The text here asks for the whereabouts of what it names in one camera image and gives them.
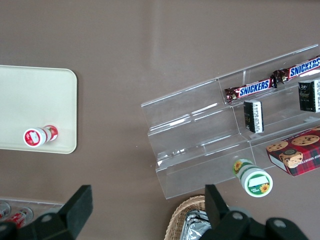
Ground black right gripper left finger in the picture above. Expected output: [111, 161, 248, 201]
[22, 184, 94, 240]

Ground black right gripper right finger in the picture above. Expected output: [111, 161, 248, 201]
[199, 184, 254, 240]

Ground aluminium foil tray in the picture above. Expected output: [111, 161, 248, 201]
[184, 209, 213, 240]

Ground light wicker basket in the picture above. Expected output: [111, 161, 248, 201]
[166, 195, 213, 240]

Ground beige plastic tray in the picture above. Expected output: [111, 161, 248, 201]
[0, 64, 78, 155]

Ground clear acrylic bottle rack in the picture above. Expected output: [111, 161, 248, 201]
[0, 198, 65, 227]

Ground green sunflower yogurt cup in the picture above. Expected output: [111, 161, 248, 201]
[232, 158, 274, 198]

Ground red strawberry yogurt cup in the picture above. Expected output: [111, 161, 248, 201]
[23, 124, 59, 148]

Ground red tartan cookie box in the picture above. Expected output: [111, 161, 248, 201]
[265, 125, 320, 177]

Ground clear acrylic stepped snack shelf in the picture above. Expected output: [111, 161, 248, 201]
[140, 44, 320, 200]

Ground small black chocolate box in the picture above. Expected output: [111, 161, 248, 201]
[298, 79, 320, 113]
[243, 99, 265, 134]

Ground Snickers chocolate bar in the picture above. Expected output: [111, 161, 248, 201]
[271, 55, 320, 86]
[224, 78, 278, 105]

